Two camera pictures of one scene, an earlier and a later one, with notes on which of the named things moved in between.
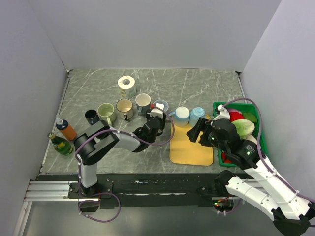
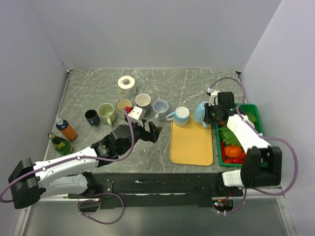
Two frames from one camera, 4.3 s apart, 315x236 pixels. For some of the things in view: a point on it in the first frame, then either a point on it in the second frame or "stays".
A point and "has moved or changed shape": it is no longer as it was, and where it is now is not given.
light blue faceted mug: [196, 113] has moved or changed shape
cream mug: [125, 108] stays
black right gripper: [202, 125] -> [207, 118]
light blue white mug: [181, 116] stays
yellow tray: [183, 151] stays
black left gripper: [163, 121] -> [153, 135]
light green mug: [106, 111] stays
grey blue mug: [142, 101] stays
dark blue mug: [91, 116] stays
